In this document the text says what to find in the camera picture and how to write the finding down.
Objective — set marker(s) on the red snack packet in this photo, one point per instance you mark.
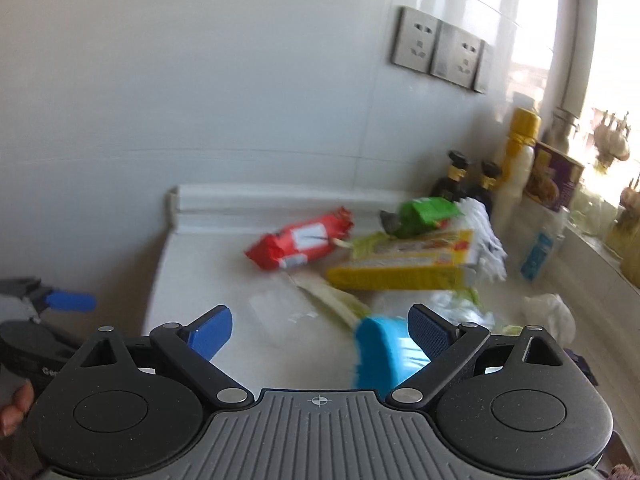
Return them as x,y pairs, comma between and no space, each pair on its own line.
295,242

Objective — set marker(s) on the white bottle with yellow cap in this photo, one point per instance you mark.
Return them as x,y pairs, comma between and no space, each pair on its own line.
517,175

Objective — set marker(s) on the garlic bunch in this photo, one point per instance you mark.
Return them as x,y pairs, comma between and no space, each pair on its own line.
612,135

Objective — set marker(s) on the yellow cardboard box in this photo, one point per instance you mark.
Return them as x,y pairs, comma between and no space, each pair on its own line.
400,272

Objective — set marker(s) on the dark sauce bottle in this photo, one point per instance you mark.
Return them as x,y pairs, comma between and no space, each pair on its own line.
486,185
452,180

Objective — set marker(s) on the purple cardboard box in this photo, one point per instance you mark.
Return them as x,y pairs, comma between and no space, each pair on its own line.
557,177

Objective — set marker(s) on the green snack packet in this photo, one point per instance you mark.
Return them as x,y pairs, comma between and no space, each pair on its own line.
425,212

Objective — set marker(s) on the blue plastic cup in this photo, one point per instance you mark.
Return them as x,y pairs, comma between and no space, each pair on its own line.
385,352

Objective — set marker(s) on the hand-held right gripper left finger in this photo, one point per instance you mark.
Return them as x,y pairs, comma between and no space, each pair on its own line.
215,332

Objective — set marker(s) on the person's left hand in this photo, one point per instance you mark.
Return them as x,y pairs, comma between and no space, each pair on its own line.
15,407

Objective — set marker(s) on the clear plastic wrapper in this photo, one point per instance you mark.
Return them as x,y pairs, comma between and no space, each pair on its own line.
280,310

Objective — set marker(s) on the silver wall socket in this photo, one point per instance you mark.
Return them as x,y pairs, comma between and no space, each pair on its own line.
415,40
457,57
482,69

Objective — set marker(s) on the white tissue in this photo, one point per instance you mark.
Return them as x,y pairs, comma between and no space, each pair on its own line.
550,312

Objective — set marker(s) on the white drain pipe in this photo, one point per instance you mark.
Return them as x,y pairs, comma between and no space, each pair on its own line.
580,60

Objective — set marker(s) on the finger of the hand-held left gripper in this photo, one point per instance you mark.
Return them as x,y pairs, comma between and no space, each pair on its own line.
70,303

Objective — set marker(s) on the dark blue packet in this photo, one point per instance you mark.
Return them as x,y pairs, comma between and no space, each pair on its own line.
582,367

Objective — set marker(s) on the small blue label bottle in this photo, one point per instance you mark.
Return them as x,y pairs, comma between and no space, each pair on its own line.
537,255

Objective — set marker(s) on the green vegetable leaf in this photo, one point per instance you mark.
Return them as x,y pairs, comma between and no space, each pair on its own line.
332,302
370,245

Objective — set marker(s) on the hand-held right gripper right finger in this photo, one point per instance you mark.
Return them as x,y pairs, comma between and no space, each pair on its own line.
427,332

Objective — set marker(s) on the glass jar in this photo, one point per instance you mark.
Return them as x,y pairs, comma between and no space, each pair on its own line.
587,212

